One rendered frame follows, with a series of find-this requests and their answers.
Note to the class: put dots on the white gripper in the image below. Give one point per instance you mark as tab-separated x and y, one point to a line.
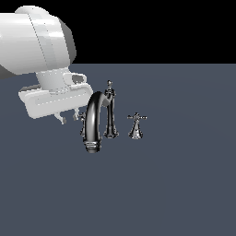
52	101

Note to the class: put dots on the chrome faucet spout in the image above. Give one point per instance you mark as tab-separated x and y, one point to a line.
100	118

